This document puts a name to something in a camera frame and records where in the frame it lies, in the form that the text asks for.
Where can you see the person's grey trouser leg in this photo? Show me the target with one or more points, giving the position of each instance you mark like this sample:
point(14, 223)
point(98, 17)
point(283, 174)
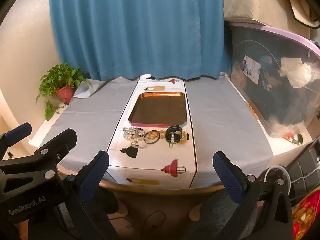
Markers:
point(217, 212)

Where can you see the red green small packet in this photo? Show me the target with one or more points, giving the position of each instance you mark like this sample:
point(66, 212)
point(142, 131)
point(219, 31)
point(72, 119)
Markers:
point(295, 139)

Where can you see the beige line-drawing cloth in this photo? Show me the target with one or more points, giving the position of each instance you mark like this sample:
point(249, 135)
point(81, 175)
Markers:
point(142, 212)

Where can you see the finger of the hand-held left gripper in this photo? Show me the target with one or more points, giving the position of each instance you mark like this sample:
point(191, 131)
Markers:
point(18, 131)
point(58, 142)

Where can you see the white plastic bag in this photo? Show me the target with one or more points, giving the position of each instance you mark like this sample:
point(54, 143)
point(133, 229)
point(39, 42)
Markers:
point(297, 72)

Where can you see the clear storage box purple lid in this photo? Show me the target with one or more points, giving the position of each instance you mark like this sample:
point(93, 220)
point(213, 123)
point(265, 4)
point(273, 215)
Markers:
point(277, 100)

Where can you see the beige cover cloth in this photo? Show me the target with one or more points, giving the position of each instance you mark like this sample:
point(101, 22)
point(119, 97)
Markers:
point(250, 2)

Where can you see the pearl hair clip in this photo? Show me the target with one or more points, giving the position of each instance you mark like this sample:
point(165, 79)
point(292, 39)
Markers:
point(172, 138)

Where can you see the green leafy plant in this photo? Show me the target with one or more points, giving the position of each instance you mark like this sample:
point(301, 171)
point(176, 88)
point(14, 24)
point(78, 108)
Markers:
point(62, 73)

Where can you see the red plant pot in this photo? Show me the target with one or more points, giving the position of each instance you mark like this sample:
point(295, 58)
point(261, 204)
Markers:
point(65, 92)

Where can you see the red floral cloth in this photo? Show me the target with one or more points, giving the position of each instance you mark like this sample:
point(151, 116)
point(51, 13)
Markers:
point(307, 217)

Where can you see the grey white printed tablecloth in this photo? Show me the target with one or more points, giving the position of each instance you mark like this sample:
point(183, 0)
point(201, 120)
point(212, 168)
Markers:
point(92, 115)

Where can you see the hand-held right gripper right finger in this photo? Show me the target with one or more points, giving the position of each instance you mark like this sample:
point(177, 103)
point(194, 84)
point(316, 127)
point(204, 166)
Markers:
point(228, 180)

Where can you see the white round device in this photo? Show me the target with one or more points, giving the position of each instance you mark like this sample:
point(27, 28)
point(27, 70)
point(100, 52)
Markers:
point(276, 172)

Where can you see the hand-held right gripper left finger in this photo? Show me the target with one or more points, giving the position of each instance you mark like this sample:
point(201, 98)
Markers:
point(94, 177)

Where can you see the brown metal bangle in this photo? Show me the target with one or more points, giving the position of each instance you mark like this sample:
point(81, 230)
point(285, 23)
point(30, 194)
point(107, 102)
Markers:
point(152, 143)

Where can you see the blue curtain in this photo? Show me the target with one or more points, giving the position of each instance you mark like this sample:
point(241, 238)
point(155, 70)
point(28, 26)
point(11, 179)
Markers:
point(135, 27)

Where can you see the red black patterned cloth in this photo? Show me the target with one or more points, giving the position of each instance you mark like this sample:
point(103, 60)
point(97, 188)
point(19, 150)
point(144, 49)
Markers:
point(303, 3)

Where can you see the black cabinet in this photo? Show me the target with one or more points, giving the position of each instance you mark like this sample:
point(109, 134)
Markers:
point(306, 170)

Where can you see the black green watch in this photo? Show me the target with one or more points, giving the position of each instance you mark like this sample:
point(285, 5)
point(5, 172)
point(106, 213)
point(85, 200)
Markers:
point(173, 130)

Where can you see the pink metal tray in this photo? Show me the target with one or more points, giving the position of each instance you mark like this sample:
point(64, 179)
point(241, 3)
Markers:
point(158, 111)

